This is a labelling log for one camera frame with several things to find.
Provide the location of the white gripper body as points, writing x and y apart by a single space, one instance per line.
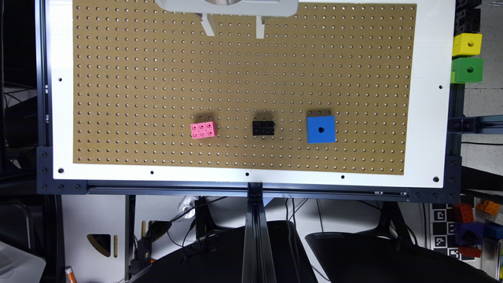
264 8

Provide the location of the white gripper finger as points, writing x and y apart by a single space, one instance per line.
208 24
260 25

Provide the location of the black studded block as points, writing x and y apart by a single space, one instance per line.
263 128

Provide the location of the pink studded block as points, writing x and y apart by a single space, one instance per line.
203 130

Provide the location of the red studded block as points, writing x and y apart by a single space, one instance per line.
463 213

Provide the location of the orange studded block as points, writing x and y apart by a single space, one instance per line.
488 207

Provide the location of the purple block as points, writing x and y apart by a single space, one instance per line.
470 233

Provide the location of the small red block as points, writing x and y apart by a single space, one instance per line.
470 251

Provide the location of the brown pegboard panel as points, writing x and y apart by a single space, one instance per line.
143 75

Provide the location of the blue cube with hole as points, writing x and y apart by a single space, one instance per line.
321 129

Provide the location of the black cube stack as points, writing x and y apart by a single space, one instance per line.
467 16

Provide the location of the yellow cube with hole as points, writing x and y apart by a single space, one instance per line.
467 44

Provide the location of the green cube with hole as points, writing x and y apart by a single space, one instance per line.
466 70

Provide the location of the black chair left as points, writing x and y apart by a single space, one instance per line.
220 259

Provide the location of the black chair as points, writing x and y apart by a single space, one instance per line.
359 258
220 259

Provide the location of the black chair right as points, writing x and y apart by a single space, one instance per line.
359 258

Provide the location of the black aluminium frame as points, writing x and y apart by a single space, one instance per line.
432 168

